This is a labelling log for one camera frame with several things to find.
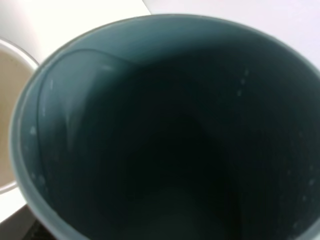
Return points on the blue sleeved glass cup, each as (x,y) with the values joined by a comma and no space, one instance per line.
(16,68)

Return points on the teal green plastic cup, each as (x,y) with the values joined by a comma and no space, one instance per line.
(171,127)

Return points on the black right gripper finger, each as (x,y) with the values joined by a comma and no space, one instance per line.
(38,232)

